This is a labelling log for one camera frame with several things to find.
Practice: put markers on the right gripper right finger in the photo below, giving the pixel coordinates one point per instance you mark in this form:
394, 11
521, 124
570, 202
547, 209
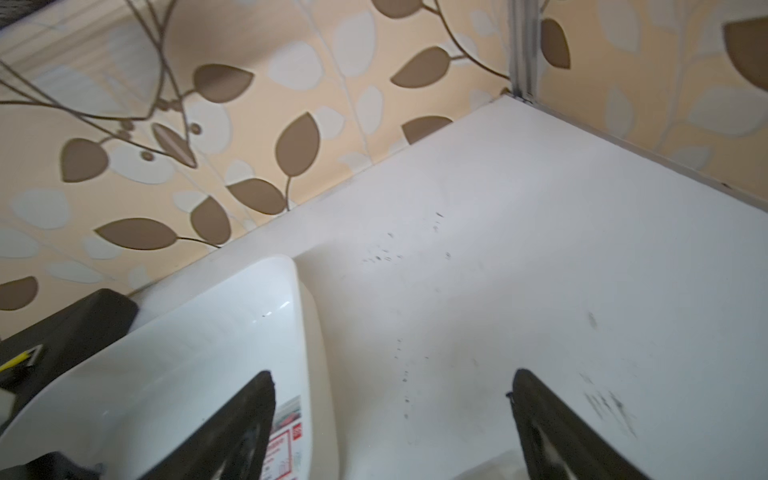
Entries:
556, 443

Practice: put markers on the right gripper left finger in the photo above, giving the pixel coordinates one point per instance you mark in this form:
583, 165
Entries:
231, 444

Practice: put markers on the white plastic tray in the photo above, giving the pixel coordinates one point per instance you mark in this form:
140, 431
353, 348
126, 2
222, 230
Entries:
124, 410

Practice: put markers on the paper clip box in tray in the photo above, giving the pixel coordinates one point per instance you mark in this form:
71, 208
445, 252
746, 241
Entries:
283, 456

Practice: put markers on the black tool case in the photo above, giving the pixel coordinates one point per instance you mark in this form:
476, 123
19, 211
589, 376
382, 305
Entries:
67, 338

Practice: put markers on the yellow handled hex key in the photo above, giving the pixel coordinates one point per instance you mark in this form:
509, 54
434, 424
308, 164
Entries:
26, 359

